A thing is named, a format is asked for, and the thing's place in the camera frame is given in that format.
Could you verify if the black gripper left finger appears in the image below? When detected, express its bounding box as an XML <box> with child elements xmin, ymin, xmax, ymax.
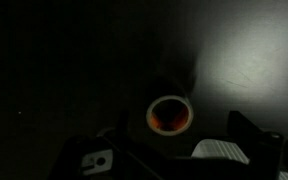
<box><xmin>48</xmin><ymin>109</ymin><xmax>142</xmax><ymax>180</ymax></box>

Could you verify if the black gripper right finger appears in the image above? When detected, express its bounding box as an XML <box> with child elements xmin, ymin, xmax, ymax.
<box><xmin>190</xmin><ymin>110</ymin><xmax>288</xmax><ymax>180</ymax></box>

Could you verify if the small round brown cup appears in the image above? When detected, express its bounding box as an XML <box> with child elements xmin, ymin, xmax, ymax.
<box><xmin>145</xmin><ymin>77</ymin><xmax>195</xmax><ymax>137</ymax></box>

